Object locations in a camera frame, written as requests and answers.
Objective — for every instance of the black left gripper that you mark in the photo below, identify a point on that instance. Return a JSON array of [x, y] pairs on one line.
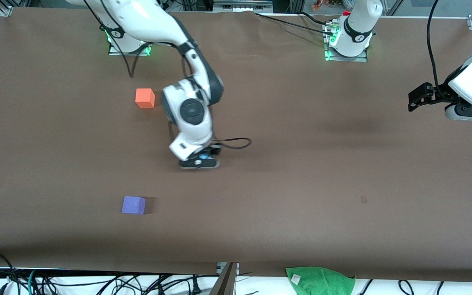
[[438, 94]]

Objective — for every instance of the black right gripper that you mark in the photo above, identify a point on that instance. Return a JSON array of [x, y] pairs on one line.
[[214, 150]]

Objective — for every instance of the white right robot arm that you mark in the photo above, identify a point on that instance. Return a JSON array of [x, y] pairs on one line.
[[191, 110]]

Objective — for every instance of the orange foam block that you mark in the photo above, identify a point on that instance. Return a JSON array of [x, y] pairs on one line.
[[145, 98]]

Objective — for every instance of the purple foam block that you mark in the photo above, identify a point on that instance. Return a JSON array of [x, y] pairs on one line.
[[132, 205]]

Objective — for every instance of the small orange object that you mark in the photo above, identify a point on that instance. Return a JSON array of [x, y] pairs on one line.
[[317, 5]]

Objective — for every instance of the green cloth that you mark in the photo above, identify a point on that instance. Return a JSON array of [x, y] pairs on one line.
[[320, 282]]

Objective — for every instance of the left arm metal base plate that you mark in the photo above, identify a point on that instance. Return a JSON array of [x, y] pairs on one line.
[[344, 58]]

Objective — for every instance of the aluminium profile post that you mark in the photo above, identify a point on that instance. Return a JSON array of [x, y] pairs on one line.
[[225, 280]]

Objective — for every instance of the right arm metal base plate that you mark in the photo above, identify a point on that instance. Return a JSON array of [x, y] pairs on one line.
[[115, 52]]

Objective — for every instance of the metal frame rail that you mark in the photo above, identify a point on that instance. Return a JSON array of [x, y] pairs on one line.
[[242, 5]]

